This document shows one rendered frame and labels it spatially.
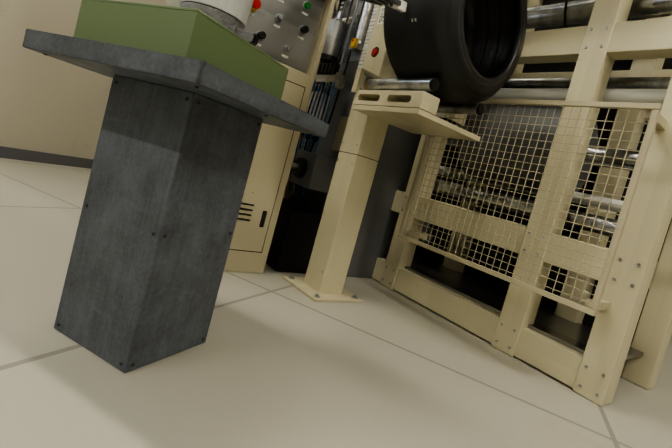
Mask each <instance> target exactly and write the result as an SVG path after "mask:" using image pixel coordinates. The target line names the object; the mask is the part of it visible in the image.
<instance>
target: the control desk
mask: <svg viewBox="0 0 672 448"><path fill-rule="evenodd" d="M335 1H336V0H254V1H253V5H252V8H251V11H250V14H249V17H248V20H247V23H246V26H245V30H246V31H249V32H252V33H254V34H256V35H257V36H258V39H259V40H258V44H257V45H256V46H255V47H256V48H258V49H259V50H261V51H262V52H264V53H265V54H267V55H268V56H270V57H271V58H273V59H274V60H276V61H277V62H279V63H280V64H282V65H283V66H285V67H286V68H288V69H289V71H288V75H287V79H286V82H285V86H284V90H283V94H282V98H281V100H283V101H285V102H287V103H289V104H291V105H292V106H294V107H296V108H298V109H300V110H302V111H304V112H306V110H307V106H308V102H309V98H310V95H311V91H312V87H313V83H314V79H315V78H314V77H316V73H317V69H318V65H319V62H320V58H321V54H322V50H323V47H324V43H325V39H326V35H327V32H328V28H329V24H330V20H331V17H332V13H333V9H334V5H335ZM299 136H300V132H298V131H293V130H289V129H285V128H281V127H277V126H273V125H269V124H264V123H262V126H261V130H260V133H259V137H258V141H257V145H256V149H255V153H254V156H253V160H252V164H251V168H250V172H249V176H248V180H247V183H246V187H245V191H244V195H243V199H242V203H241V206H240V210H239V214H238V218H237V222H236V226H235V229H234V233H233V237H232V241H231V245H230V249H229V253H228V256H227V260H226V264H225V268H224V271H231V272H246V273H261V274H262V273H263V271H264V267H265V264H266V260H267V256H268V252H269V249H270V245H271V241H272V237H273V234H274V230H275V226H276V222H277V219H278V215H279V211H280V207H281V204H282V200H283V196H284V192H285V188H286V185H287V181H288V177H289V173H290V170H291V166H292V162H293V158H294V155H295V151H296V147H297V143H298V140H299Z"/></svg>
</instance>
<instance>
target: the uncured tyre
mask: <svg viewBox="0 0 672 448"><path fill-rule="evenodd" d="M403 1H405V2H407V8H406V12H400V11H398V10H396V9H393V8H391V7H389V6H388V5H387V6H385V9H384V21H383V29H384V41H385V47H386V51H387V55H388V58H389V61H390V64H391V66H392V68H393V70H394V72H395V74H396V76H397V78H437V79H438V80H439V84H440V85H439V88H438V90H437V91H425V92H427V93H429V94H431V95H433V96H435V97H437V98H439V99H440V102H439V103H458V104H474V103H478V102H481V101H484V100H487V99H489V98H490V97H492V96H493V95H494V94H496V93H497V92H498V91H499V90H500V89H501V87H502V86H503V85H504V84H505V83H506V82H507V81H508V80H509V78H510V77H511V75H512V74H513V72H514V70H515V68H516V66H517V64H518V61H519V58H520V56H521V52H522V49H523V45H524V40H525V35H526V27H527V0H403ZM416 15H418V24H411V25H410V16H416Z"/></svg>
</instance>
